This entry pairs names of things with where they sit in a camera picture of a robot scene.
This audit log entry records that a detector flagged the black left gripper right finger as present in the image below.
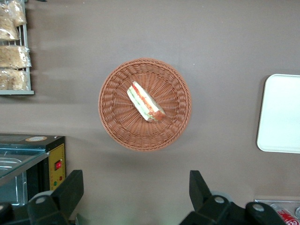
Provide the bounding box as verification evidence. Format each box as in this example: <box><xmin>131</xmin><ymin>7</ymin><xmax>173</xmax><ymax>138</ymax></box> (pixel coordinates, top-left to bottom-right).
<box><xmin>180</xmin><ymin>170</ymin><xmax>245</xmax><ymax>225</ymax></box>

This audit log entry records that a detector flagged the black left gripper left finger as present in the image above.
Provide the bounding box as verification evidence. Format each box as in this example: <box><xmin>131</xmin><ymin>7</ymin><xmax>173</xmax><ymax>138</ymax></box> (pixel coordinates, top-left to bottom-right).
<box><xmin>27</xmin><ymin>170</ymin><xmax>84</xmax><ymax>225</ymax></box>

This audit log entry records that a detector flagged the triangular sandwich with tomato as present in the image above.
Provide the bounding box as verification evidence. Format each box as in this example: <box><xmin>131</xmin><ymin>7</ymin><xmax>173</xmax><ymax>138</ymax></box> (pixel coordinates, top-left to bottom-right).
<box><xmin>127</xmin><ymin>81</ymin><xmax>166</xmax><ymax>123</ymax></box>

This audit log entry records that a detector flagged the round brown wicker basket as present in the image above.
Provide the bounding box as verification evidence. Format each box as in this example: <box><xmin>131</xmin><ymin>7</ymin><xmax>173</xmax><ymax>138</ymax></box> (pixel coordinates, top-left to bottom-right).
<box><xmin>97</xmin><ymin>58</ymin><xmax>192</xmax><ymax>152</ymax></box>

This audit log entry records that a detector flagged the cream plastic tray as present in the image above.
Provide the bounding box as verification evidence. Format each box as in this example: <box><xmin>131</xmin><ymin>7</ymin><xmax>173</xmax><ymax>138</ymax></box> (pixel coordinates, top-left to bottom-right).
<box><xmin>256</xmin><ymin>74</ymin><xmax>300</xmax><ymax>154</ymax></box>

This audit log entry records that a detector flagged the black food warmer, yellow panel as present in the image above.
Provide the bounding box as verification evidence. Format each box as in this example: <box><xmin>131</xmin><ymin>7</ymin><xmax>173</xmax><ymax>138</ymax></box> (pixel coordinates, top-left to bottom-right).
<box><xmin>0</xmin><ymin>133</ymin><xmax>66</xmax><ymax>207</ymax></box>

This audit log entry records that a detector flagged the clear acrylic bottle rack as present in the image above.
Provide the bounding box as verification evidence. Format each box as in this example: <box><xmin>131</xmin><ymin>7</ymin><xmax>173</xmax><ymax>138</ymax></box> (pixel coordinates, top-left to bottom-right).
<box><xmin>254</xmin><ymin>199</ymin><xmax>300</xmax><ymax>225</ymax></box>

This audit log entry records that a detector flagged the red cola bottle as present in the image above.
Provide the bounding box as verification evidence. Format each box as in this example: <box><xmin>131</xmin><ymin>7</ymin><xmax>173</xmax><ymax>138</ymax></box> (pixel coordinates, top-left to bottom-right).
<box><xmin>276</xmin><ymin>209</ymin><xmax>300</xmax><ymax>225</ymax></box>

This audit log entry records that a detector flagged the bagged bread package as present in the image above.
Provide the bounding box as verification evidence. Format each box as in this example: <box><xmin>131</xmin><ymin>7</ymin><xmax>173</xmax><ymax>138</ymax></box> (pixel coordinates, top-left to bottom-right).
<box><xmin>0</xmin><ymin>9</ymin><xmax>20</xmax><ymax>41</ymax></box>
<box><xmin>0</xmin><ymin>67</ymin><xmax>31</xmax><ymax>91</ymax></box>
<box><xmin>8</xmin><ymin>0</ymin><xmax>27</xmax><ymax>27</ymax></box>
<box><xmin>0</xmin><ymin>45</ymin><xmax>31</xmax><ymax>69</ymax></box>

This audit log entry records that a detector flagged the grey wire rack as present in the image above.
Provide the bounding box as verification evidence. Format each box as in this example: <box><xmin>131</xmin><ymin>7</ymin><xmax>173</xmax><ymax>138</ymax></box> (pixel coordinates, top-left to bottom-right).
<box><xmin>0</xmin><ymin>0</ymin><xmax>35</xmax><ymax>96</ymax></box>

